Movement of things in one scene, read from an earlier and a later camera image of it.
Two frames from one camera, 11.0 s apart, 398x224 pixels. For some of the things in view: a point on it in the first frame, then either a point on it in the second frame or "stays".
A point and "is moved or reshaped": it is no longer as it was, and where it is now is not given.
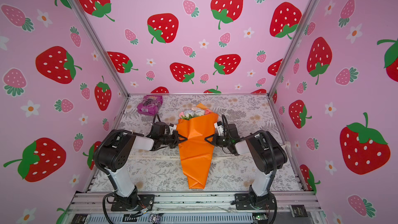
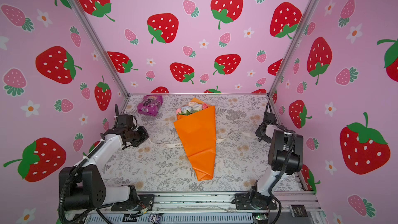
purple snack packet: x=150 y=105 stays
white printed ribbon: x=176 y=157 is moved or reshaped
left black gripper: x=179 y=141 -> x=144 y=136
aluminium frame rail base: x=194 y=208 stays
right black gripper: x=215 y=140 -> x=258 y=132
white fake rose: x=188 y=112 is moved or reshaped
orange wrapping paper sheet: x=195 y=151 is moved or reshaped
